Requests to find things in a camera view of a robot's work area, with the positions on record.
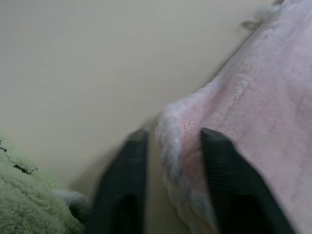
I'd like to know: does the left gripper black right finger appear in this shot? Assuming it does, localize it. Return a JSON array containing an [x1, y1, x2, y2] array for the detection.
[[199, 127, 297, 234]]

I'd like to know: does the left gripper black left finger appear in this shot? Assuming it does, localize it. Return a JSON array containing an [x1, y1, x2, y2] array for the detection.
[[86, 128, 150, 234]]

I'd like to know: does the pink fluffy towel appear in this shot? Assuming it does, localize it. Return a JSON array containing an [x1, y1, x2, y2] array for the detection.
[[155, 0, 312, 234]]

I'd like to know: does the green fluffy towel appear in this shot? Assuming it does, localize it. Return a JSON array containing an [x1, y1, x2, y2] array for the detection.
[[0, 133, 92, 234]]

